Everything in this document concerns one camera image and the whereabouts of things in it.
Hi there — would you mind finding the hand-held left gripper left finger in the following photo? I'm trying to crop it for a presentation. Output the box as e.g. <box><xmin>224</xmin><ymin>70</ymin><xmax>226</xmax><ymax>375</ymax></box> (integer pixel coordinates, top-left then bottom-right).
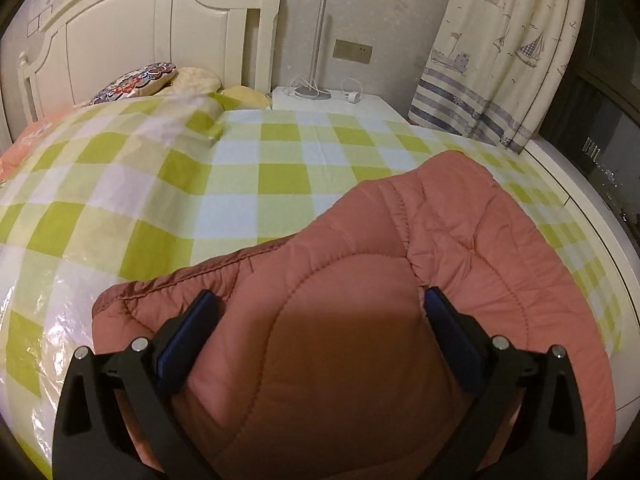
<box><xmin>52</xmin><ymin>289</ymin><xmax>221</xmax><ymax>480</ymax></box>

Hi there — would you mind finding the white lamp stand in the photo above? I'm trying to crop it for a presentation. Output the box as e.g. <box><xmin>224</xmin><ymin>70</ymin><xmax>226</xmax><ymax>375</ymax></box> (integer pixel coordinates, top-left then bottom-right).
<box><xmin>294</xmin><ymin>0</ymin><xmax>333</xmax><ymax>100</ymax></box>

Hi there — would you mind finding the white charger with cable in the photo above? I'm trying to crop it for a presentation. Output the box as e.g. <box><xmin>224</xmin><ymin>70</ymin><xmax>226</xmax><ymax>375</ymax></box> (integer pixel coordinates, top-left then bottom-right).
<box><xmin>341</xmin><ymin>77</ymin><xmax>365</xmax><ymax>105</ymax></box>

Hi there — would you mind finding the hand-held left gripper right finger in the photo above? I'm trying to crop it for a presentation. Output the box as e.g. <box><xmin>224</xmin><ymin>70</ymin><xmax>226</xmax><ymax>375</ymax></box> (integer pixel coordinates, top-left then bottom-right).
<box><xmin>424</xmin><ymin>286</ymin><xmax>591</xmax><ymax>480</ymax></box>

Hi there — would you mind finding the green checked bed sheet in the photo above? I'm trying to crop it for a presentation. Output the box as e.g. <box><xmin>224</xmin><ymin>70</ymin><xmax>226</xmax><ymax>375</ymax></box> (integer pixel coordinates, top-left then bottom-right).
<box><xmin>0</xmin><ymin>94</ymin><xmax>626</xmax><ymax>480</ymax></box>

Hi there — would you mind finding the dark window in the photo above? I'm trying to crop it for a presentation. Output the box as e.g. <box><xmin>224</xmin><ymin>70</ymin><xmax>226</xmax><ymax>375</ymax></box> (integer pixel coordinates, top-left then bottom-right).
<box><xmin>537</xmin><ymin>0</ymin><xmax>640</xmax><ymax>241</ymax></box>

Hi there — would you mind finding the boat print curtain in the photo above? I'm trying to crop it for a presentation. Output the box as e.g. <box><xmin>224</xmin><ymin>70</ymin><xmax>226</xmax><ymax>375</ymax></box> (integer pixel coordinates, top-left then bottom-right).
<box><xmin>409</xmin><ymin>0</ymin><xmax>588</xmax><ymax>155</ymax></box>

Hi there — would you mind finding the wall switch socket panel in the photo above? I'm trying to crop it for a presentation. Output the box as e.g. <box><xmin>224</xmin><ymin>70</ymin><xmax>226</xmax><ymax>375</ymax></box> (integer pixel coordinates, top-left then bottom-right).
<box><xmin>334</xmin><ymin>39</ymin><xmax>373</xmax><ymax>63</ymax></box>

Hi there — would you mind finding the pink quilted coat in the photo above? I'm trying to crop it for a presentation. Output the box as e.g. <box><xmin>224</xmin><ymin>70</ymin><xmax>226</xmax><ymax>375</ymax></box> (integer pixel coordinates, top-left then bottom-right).
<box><xmin>91</xmin><ymin>150</ymin><xmax>617</xmax><ymax>480</ymax></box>

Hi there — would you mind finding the patterned round-print pillow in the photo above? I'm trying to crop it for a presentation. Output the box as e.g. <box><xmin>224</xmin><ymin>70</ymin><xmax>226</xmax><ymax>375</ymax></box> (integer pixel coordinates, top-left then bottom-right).
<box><xmin>90</xmin><ymin>62</ymin><xmax>178</xmax><ymax>107</ymax></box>

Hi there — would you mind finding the white wooden headboard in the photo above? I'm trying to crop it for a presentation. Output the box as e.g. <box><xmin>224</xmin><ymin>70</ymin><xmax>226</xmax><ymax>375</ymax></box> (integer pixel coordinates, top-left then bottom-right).
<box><xmin>17</xmin><ymin>0</ymin><xmax>283</xmax><ymax>116</ymax></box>

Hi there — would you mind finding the white nightstand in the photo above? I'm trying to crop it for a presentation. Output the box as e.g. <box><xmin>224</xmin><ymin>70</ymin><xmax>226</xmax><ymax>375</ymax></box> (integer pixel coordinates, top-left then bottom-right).
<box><xmin>271</xmin><ymin>85</ymin><xmax>408</xmax><ymax>123</ymax></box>

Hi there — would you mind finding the yellow floral pillow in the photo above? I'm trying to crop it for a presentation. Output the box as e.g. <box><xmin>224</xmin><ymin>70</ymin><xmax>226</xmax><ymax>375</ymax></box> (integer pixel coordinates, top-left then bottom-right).
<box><xmin>160</xmin><ymin>66</ymin><xmax>223</xmax><ymax>97</ymax></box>

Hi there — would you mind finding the plain yellow pillow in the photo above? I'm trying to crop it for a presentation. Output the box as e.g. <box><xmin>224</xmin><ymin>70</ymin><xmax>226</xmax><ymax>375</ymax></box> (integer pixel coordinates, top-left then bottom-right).
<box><xmin>220</xmin><ymin>86</ymin><xmax>271</xmax><ymax>110</ymax></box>

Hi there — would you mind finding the white window ledge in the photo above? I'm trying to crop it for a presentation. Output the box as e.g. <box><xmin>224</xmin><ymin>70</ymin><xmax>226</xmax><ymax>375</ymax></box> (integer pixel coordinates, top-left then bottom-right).
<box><xmin>525</xmin><ymin>137</ymin><xmax>640</xmax><ymax>441</ymax></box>

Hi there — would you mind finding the orange blanket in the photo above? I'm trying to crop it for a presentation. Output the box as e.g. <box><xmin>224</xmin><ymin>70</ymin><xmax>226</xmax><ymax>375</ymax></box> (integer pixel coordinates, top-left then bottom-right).
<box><xmin>0</xmin><ymin>107</ymin><xmax>71</xmax><ymax>181</ymax></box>

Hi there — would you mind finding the paper wall label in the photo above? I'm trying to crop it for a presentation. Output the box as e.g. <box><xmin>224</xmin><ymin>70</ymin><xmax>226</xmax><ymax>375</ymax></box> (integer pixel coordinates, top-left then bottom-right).
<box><xmin>27</xmin><ymin>0</ymin><xmax>56</xmax><ymax>36</ymax></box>

